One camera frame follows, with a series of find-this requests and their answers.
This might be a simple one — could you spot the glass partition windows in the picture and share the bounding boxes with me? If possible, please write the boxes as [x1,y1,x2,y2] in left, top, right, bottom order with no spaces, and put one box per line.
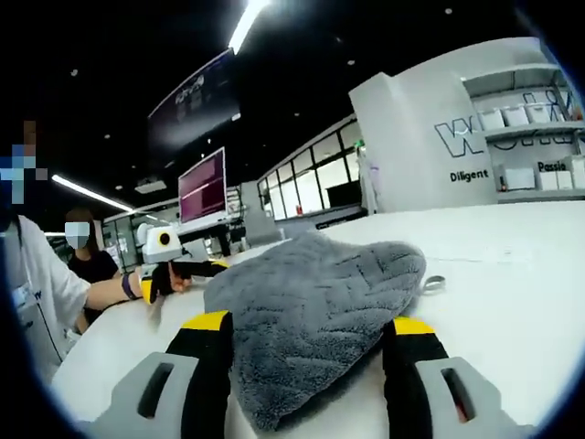
[257,116,367,221]

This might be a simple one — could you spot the group of white storage boxes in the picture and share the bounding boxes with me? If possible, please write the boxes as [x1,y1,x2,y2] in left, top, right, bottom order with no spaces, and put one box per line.
[474,89,585,192]

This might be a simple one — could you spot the white wall shelf unit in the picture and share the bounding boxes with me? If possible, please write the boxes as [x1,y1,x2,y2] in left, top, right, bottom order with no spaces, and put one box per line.
[348,36,585,217]

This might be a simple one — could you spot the dark hanging ceiling screen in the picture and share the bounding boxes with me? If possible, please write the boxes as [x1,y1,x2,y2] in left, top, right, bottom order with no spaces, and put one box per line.
[147,47,242,148]

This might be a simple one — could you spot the person's white shirt torso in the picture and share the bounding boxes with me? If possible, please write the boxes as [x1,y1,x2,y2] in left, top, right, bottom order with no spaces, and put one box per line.
[0,213,93,381]

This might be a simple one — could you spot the long ceiling light strip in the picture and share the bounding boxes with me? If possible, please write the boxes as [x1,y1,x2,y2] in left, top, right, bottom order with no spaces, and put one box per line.
[227,0,271,55]
[50,174,135,213]

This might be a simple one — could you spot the dark wristband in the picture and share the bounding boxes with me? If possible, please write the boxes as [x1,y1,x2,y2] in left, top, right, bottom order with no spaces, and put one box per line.
[122,273,142,302]

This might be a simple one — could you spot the person's left hand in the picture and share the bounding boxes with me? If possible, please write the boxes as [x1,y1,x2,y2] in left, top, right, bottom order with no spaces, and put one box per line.
[168,269,194,294]

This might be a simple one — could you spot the grey pillar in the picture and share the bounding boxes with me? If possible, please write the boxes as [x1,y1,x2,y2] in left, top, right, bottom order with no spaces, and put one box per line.
[238,181,287,251]

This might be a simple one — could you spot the computer monitor with purple screen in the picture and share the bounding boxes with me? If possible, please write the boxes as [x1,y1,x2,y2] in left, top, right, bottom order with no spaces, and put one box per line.
[176,146,229,230]

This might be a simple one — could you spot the white garment on stand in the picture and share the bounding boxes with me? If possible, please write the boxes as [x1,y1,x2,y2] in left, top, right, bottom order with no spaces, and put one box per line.
[357,145,381,215]

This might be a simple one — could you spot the grey towel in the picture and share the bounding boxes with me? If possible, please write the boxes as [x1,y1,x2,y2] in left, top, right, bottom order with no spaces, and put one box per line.
[202,230,429,434]

